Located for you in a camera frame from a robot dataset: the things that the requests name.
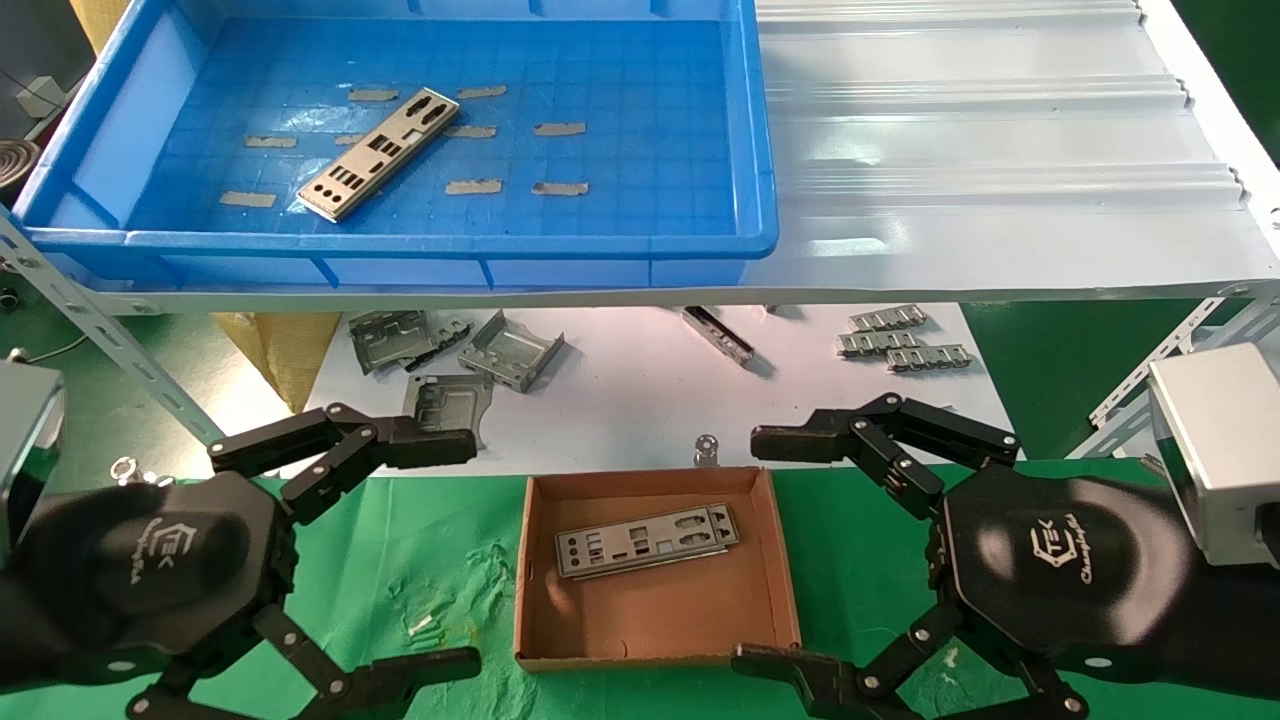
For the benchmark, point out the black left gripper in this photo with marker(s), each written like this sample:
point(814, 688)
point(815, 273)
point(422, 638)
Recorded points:
point(150, 570)

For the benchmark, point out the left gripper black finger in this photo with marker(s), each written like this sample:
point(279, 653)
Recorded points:
point(430, 448)

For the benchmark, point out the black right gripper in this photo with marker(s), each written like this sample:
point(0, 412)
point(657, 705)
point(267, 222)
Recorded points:
point(1060, 570)

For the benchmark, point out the silver metal IO shield plate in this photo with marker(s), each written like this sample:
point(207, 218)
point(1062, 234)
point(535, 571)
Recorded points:
point(405, 120)

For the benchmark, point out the brown cardboard box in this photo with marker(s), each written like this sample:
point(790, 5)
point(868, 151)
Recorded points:
point(650, 620)

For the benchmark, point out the blue plastic tray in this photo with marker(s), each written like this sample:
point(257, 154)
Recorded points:
point(650, 150)

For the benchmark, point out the small white box device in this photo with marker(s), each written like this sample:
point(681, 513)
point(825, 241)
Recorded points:
point(40, 95)

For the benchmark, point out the grey flat stamped metal plate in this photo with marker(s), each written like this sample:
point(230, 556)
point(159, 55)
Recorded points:
point(450, 395)

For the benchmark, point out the green table cloth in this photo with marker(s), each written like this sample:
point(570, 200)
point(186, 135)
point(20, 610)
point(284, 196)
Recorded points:
point(420, 560)

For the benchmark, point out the small silver binder clip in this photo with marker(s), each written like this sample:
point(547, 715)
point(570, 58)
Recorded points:
point(707, 455)

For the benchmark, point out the dark metal IO shield plate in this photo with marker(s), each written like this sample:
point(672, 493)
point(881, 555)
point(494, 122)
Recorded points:
point(660, 540)

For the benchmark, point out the yellow woven bag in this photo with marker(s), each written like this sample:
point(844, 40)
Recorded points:
point(285, 350)

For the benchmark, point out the white lower shelf board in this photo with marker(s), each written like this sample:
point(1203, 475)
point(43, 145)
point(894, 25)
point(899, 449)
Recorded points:
point(620, 400)

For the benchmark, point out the grey toothed metal strip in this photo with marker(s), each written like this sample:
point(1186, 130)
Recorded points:
point(880, 343)
point(930, 358)
point(887, 319)

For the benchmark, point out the large silver binder clip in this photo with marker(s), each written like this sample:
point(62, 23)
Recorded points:
point(152, 481)

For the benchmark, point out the white metal shelf board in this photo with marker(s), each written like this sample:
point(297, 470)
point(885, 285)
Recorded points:
point(1000, 150)

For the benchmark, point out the grey folded metal bracket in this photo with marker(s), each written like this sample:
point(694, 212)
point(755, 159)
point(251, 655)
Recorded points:
point(385, 345)

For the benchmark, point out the grey notched metal bracket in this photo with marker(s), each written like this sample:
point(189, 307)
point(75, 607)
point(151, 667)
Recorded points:
point(452, 330)

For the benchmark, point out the grey U-shaped metal bracket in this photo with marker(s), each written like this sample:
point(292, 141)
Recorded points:
point(510, 352)

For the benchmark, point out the long narrow metal rail part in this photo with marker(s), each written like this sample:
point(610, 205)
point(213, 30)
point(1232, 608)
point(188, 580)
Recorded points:
point(718, 334)

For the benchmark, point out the grey slotted angle shelf post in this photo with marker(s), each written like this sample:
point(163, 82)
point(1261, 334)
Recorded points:
point(100, 330)

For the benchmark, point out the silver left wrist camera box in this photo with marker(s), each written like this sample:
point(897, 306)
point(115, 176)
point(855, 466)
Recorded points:
point(25, 420)

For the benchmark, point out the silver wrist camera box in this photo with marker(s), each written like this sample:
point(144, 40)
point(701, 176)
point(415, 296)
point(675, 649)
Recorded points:
point(1220, 440)
point(25, 420)

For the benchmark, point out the white slotted angle shelf post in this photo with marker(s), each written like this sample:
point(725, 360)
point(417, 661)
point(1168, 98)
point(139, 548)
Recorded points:
point(1170, 370)

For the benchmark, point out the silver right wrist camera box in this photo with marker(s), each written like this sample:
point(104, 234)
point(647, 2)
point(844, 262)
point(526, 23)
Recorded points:
point(1220, 440)

